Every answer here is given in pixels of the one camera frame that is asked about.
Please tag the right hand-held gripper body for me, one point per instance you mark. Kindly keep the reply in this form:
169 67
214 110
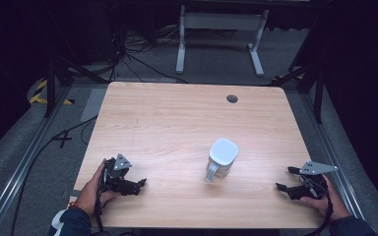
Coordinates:
312 187

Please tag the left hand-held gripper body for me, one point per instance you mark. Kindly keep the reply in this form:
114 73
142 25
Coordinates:
114 173

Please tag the white mug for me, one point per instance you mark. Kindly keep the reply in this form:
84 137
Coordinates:
222 159

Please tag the person's right hand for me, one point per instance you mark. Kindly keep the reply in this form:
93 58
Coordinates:
329 204

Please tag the person's left hand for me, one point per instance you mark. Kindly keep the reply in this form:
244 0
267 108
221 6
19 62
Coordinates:
90 194

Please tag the black cross tape mark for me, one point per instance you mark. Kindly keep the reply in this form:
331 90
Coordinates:
63 138

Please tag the black metal stand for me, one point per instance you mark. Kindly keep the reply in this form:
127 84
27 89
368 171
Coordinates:
50 88
318 95

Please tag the grey round table grommet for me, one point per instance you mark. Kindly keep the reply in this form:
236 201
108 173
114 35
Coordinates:
232 98

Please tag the yellow black floor tape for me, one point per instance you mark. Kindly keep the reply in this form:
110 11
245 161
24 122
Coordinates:
40 95

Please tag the aluminium floor rail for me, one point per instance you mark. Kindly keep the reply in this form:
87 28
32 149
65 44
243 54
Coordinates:
333 154
23 164

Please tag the white metal desk frame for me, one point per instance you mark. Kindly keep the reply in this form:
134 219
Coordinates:
221 22

